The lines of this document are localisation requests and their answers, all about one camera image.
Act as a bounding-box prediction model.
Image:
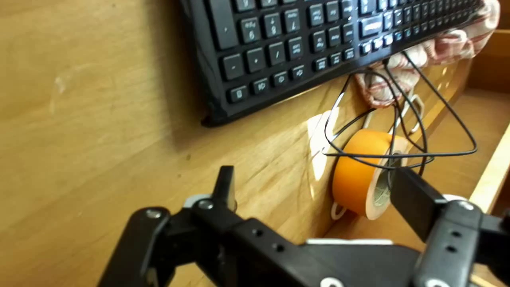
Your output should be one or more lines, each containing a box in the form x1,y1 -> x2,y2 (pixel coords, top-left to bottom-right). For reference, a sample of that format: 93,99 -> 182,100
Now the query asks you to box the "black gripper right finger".
391,169 -> 510,287

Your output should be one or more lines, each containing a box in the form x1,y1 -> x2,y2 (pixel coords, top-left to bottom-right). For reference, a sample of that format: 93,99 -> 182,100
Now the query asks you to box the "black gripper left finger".
99,166 -> 348,287

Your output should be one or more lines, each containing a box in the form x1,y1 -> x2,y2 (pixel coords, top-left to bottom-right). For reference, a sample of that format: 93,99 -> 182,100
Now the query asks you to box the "black computer keyboard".
181,0 -> 482,126

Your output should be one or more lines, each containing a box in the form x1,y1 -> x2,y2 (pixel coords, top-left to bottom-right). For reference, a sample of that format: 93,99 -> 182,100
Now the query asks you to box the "orange tape roll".
330,129 -> 410,221

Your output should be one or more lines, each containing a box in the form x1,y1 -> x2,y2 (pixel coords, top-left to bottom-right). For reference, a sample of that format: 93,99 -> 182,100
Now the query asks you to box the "wooden roll-top desk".
0,0 -> 420,287

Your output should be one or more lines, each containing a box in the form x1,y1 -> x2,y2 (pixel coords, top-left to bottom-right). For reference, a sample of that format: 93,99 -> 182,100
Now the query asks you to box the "red white checkered cloth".
356,0 -> 501,108

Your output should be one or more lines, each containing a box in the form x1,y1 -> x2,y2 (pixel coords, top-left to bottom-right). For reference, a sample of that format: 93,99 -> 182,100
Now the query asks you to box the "black keyboard cable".
323,49 -> 480,177

